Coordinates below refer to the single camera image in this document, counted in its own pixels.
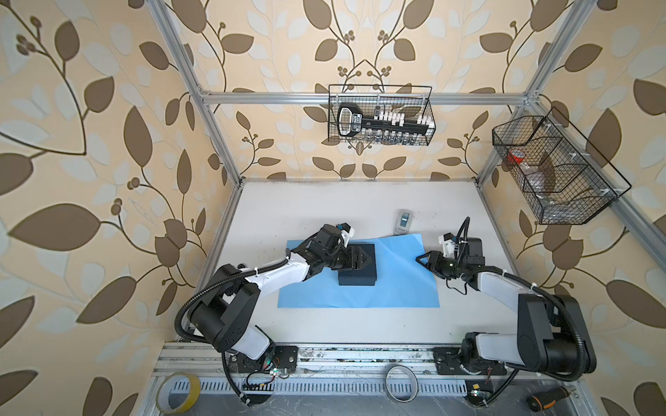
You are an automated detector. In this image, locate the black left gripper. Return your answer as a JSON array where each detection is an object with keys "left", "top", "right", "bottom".
[{"left": 321, "top": 247, "right": 372, "bottom": 270}]

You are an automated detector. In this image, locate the dark navy gift box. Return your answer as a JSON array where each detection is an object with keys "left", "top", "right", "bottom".
[{"left": 338, "top": 244, "right": 377, "bottom": 287}]

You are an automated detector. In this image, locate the blue wrapping paper sheet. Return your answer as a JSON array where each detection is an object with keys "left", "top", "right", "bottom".
[{"left": 277, "top": 234, "right": 440, "bottom": 309}]

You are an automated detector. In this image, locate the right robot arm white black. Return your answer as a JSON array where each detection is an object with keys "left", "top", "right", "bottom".
[{"left": 416, "top": 234, "right": 597, "bottom": 381}]

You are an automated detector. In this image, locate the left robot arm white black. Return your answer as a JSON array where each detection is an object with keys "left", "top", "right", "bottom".
[{"left": 174, "top": 223, "right": 374, "bottom": 362}]

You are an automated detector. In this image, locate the grey tape dispenser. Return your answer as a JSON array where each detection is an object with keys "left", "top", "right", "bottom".
[{"left": 394, "top": 210, "right": 413, "bottom": 236}]

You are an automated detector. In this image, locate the black tool set in basket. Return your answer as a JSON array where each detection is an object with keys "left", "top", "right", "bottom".
[{"left": 333, "top": 103, "right": 436, "bottom": 138}]

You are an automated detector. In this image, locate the orange black screwdriver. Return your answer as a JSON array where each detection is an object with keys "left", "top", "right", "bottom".
[{"left": 526, "top": 387, "right": 571, "bottom": 413}]

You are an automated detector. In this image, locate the yellow tape roll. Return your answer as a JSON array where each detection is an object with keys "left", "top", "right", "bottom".
[{"left": 155, "top": 373, "right": 202, "bottom": 415}]

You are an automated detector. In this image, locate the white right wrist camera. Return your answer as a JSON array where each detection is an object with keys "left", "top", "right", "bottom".
[{"left": 438, "top": 232, "right": 458, "bottom": 255}]

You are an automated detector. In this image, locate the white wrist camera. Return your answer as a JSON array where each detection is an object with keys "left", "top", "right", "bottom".
[
  {"left": 336, "top": 223, "right": 355, "bottom": 243},
  {"left": 438, "top": 232, "right": 458, "bottom": 255}
]

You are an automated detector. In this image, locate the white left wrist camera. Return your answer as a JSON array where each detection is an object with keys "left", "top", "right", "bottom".
[{"left": 336, "top": 223, "right": 355, "bottom": 243}]

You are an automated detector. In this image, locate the grey ring on rail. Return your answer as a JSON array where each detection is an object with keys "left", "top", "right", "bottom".
[{"left": 384, "top": 364, "right": 420, "bottom": 404}]

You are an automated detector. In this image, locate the back wall wire basket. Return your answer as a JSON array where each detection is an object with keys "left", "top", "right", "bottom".
[{"left": 328, "top": 83, "right": 436, "bottom": 147}]

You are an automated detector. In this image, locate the wall wire basket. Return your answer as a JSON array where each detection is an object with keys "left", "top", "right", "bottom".
[
  {"left": 492, "top": 107, "right": 631, "bottom": 225},
  {"left": 328, "top": 83, "right": 436, "bottom": 147}
]

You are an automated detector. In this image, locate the right wall wire basket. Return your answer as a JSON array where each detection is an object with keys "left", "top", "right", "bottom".
[{"left": 492, "top": 107, "right": 631, "bottom": 225}]

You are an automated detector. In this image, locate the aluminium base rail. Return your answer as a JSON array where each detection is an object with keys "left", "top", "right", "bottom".
[{"left": 153, "top": 341, "right": 579, "bottom": 378}]

